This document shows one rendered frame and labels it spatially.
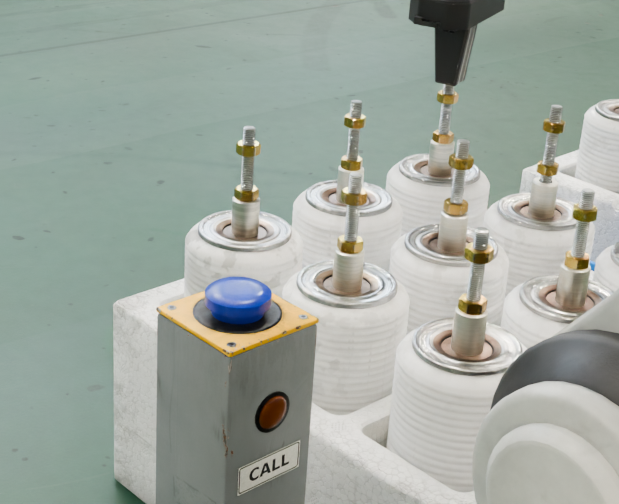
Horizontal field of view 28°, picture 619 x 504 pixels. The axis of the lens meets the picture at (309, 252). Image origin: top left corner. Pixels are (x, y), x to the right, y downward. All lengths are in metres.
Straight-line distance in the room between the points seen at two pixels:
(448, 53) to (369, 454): 0.40
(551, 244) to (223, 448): 0.42
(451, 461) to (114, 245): 0.81
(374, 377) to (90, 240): 0.73
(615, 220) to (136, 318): 0.55
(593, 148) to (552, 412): 0.85
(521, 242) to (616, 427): 0.54
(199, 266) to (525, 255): 0.28
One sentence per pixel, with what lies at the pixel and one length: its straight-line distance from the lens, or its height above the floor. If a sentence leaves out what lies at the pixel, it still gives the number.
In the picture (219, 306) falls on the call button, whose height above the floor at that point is 0.33.
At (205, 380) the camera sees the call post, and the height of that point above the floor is 0.29.
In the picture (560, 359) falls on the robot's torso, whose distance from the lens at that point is 0.58.
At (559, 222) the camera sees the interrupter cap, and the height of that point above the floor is 0.25.
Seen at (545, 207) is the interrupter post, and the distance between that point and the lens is 1.09.
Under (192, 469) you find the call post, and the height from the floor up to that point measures 0.22.
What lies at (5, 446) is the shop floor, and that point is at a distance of 1.20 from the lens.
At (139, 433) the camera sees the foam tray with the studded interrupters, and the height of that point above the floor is 0.07.
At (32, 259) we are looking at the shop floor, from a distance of 1.55.
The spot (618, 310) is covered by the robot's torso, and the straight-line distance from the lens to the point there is 0.57.
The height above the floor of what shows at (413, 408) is 0.22.
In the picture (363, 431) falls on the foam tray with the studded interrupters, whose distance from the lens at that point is 0.91.
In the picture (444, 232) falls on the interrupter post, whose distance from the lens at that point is 1.00.
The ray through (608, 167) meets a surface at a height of 0.20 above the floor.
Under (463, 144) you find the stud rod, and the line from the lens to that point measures 0.98.
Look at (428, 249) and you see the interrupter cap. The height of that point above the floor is 0.25.
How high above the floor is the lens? 0.67
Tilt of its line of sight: 25 degrees down
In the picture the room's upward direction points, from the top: 4 degrees clockwise
